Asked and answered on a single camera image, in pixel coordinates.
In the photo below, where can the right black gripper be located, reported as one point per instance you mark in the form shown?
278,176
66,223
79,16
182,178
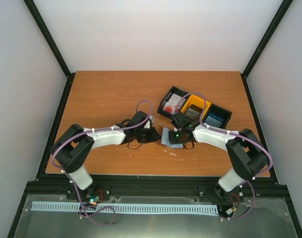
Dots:
172,140

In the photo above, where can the yellow bin middle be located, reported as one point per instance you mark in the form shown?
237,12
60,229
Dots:
196,100

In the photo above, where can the blue card stack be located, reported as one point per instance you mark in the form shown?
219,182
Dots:
214,120

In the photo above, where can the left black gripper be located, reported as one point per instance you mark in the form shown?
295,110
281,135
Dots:
152,137

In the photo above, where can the dark grey card stack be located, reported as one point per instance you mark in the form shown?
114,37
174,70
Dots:
193,113

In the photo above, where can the black bin right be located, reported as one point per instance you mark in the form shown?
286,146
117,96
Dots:
220,112

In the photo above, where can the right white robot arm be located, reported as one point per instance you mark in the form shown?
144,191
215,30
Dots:
248,157

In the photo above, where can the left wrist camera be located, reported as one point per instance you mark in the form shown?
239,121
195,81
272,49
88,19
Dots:
149,123

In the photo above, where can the red white card stack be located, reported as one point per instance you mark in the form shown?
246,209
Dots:
173,104

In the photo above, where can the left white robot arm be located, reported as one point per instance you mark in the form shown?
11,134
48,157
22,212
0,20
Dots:
73,147

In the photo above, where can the black bin left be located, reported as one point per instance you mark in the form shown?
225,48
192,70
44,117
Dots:
173,90

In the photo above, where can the brown leather card holder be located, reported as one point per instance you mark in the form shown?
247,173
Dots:
165,140

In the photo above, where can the black bin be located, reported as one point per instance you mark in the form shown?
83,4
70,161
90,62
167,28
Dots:
173,90
220,112

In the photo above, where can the light blue cable duct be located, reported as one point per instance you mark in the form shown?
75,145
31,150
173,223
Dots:
122,208

